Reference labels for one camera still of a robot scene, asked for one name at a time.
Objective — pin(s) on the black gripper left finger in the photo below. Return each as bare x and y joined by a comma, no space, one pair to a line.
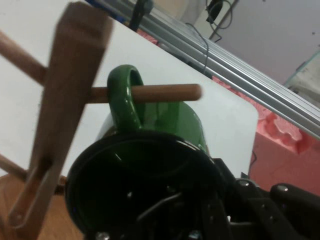
185,215

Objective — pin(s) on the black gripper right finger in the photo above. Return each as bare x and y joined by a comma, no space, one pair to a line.
295,215

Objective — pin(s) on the green enamel mug white print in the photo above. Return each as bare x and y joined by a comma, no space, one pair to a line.
125,100

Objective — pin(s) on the pink foam block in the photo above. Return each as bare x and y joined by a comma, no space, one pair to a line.
287,155

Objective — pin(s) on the brown wooden mug tree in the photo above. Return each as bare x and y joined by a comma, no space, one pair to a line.
72,75

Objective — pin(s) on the black tripod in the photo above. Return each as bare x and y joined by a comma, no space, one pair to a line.
140,15

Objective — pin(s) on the aluminium frame rail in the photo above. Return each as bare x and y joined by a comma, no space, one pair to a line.
250,75

